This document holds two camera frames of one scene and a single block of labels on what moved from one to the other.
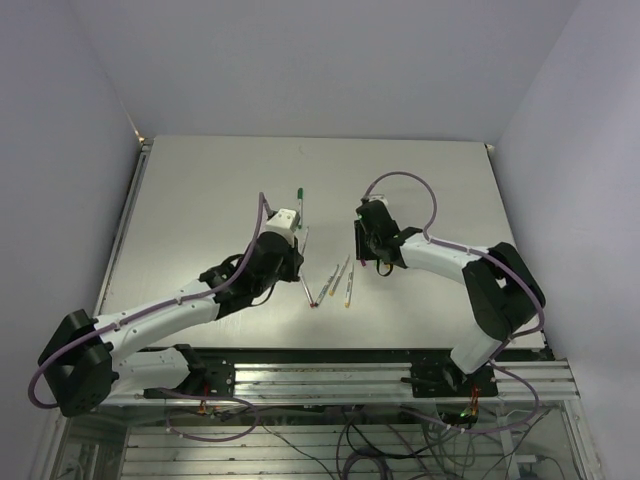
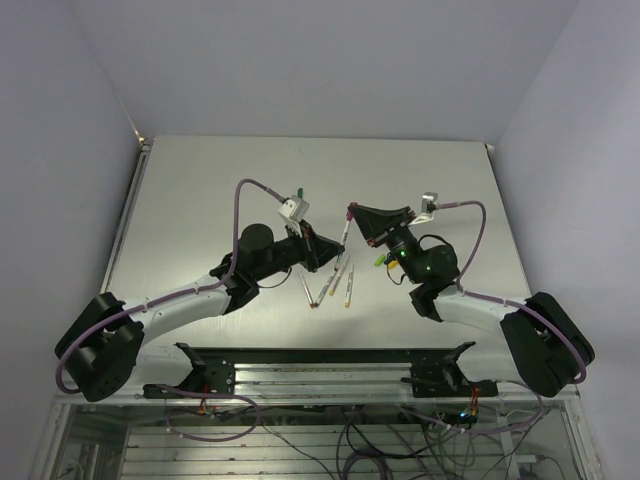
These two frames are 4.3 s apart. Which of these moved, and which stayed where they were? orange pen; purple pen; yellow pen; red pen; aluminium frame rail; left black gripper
Moved: purple pen; left black gripper
Stayed: yellow pen; orange pen; aluminium frame rail; red pen
